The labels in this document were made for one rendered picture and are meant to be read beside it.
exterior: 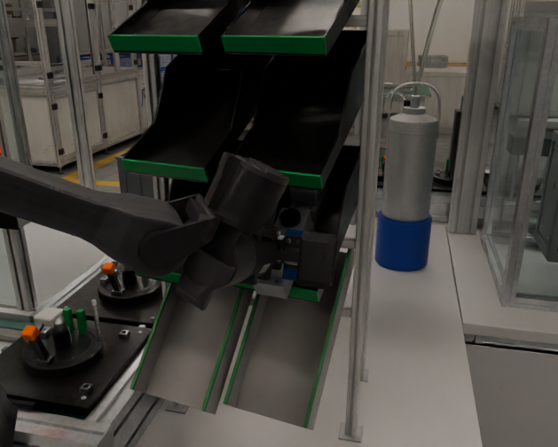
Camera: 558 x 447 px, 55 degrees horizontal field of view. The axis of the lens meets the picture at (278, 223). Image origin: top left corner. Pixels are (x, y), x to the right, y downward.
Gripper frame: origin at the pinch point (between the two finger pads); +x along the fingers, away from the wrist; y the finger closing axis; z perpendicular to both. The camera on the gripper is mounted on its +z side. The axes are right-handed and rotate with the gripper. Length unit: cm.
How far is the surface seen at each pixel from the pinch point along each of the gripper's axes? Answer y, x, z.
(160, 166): 16.3, -1.2, 9.0
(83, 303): 53, 32, -21
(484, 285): -29, 95, -13
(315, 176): -4.6, 0.3, 9.4
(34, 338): 41.8, 6.0, -20.5
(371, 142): -8.8, 12.5, 15.4
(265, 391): 3.4, 13.1, -23.3
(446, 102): 23, 730, 158
